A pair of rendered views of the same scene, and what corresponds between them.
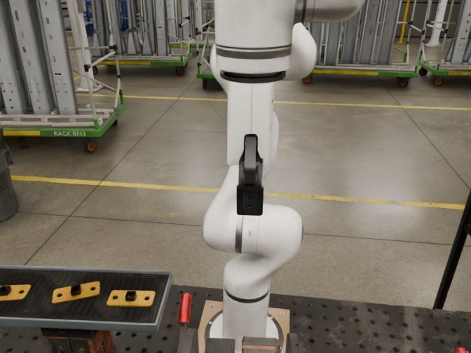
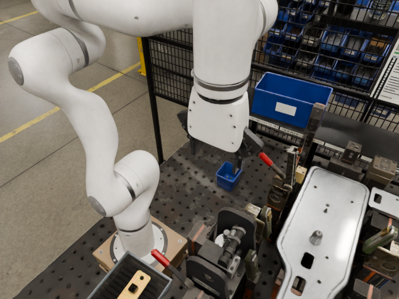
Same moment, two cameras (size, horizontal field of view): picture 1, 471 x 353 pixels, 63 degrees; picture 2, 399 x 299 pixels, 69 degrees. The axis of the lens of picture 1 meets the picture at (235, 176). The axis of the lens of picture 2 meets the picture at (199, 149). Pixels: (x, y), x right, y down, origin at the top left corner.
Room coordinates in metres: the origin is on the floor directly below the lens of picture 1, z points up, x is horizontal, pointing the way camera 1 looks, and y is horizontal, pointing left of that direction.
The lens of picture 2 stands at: (0.29, 0.34, 1.85)
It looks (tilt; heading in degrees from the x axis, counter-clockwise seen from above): 44 degrees down; 299
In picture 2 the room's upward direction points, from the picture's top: straight up
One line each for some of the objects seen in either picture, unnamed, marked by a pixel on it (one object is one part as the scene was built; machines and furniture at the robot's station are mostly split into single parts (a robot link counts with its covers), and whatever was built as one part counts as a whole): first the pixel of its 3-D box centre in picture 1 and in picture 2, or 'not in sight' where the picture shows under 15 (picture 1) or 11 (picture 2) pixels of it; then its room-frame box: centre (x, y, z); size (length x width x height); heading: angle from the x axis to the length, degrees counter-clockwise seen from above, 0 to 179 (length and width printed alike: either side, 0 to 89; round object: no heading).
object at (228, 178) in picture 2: not in sight; (228, 177); (0.61, -0.55, 0.74); 0.11 x 0.10 x 0.09; 87
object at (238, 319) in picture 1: (244, 312); (136, 231); (0.75, -0.03, 0.90); 0.19 x 0.19 x 0.18
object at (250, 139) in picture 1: (250, 151); (241, 136); (0.40, -0.02, 1.52); 0.08 x 0.01 x 0.06; 177
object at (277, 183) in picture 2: not in sight; (273, 210); (0.34, -0.37, 0.88); 0.07 x 0.06 x 0.35; 177
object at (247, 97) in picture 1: (251, 111); (219, 111); (0.45, -0.02, 1.55); 0.10 x 0.07 x 0.11; 177
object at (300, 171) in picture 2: not in sight; (290, 200); (0.30, -0.45, 0.88); 0.04 x 0.04 x 0.36; 87
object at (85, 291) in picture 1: (76, 290); not in sight; (0.55, 0.30, 1.17); 0.08 x 0.04 x 0.01; 106
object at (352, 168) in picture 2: not in sight; (333, 188); (0.15, -0.63, 0.85); 0.12 x 0.03 x 0.30; 177
